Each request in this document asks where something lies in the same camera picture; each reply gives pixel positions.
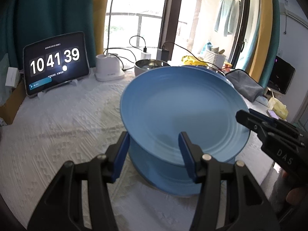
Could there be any light blue plate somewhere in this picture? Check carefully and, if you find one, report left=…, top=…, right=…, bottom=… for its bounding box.
left=120, top=67, right=250, bottom=165

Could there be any pink steel bowl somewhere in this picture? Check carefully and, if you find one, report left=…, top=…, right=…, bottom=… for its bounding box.
left=134, top=59, right=170, bottom=77

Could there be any large blue bowl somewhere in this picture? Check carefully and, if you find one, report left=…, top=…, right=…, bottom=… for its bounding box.
left=182, top=65, right=234, bottom=88

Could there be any person right hand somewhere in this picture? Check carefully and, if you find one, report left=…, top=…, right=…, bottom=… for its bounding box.
left=285, top=188, right=307, bottom=206

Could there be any yellow tissue pack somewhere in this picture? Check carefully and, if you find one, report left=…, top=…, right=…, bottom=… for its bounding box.
left=268, top=96, right=289, bottom=120

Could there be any smartphone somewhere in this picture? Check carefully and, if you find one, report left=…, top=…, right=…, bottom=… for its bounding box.
left=267, top=110, right=280, bottom=120

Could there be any grey folded towel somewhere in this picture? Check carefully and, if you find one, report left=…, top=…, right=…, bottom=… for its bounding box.
left=226, top=69, right=264, bottom=102

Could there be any black monitor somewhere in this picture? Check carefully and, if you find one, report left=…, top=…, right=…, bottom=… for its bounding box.
left=267, top=56, right=295, bottom=94

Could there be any white desk lamp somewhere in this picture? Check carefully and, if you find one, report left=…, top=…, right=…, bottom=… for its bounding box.
left=92, top=0, right=140, bottom=82

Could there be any yellow snack bag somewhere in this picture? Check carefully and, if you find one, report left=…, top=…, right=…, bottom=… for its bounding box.
left=181, top=55, right=208, bottom=66

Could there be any white plastic basket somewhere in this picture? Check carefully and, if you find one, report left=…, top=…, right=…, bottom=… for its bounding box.
left=202, top=49, right=226, bottom=68

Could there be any black power adapter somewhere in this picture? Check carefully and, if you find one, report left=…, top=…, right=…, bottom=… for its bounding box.
left=157, top=45, right=169, bottom=62

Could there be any white charger plug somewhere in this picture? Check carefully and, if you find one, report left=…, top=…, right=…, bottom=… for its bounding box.
left=141, top=51, right=151, bottom=59

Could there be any tablet showing clock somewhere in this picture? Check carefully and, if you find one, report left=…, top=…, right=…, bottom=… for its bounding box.
left=23, top=31, right=90, bottom=97

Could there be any cardboard box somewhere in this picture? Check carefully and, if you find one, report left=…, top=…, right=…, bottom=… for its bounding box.
left=1, top=80, right=26, bottom=125

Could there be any yellow right curtain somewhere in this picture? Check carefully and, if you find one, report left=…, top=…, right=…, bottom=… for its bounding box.
left=249, top=0, right=273, bottom=82

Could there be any yellow curtain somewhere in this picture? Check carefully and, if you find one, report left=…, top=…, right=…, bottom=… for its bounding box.
left=93, top=0, right=108, bottom=55
left=249, top=0, right=273, bottom=82

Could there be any small white box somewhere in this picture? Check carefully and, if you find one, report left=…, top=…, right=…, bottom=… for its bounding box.
left=5, top=67, right=20, bottom=88

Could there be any hanging light blue towel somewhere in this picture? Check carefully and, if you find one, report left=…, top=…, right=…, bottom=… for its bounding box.
left=214, top=0, right=241, bottom=37

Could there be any yellow left curtain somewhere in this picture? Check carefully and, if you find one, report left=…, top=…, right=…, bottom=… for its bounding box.
left=93, top=0, right=108, bottom=55

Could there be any teal left curtain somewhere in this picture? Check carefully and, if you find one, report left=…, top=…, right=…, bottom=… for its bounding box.
left=1, top=0, right=96, bottom=69

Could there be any black cable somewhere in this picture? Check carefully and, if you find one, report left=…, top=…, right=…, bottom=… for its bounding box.
left=163, top=41, right=232, bottom=74

